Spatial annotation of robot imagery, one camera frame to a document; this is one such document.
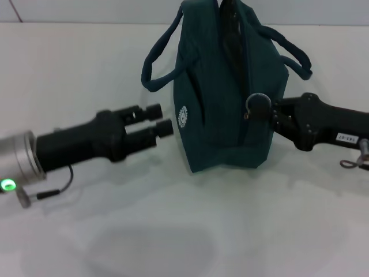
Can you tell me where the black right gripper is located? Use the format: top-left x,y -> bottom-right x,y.
247,91 -> 369,153

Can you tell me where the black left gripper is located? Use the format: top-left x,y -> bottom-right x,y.
33,103 -> 174,174

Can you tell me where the dark teal insulated lunch bag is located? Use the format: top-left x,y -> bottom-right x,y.
140,0 -> 314,174

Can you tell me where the right arm cable with connector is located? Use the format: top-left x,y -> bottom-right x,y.
339,138 -> 369,170

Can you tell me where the arm cable with connector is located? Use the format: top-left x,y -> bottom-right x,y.
339,138 -> 369,170
16,165 -> 75,209

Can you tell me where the left arm cable with connector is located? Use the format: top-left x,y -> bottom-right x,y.
16,165 -> 75,209

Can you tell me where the thin red wall cable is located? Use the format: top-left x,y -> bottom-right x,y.
8,0 -> 23,23

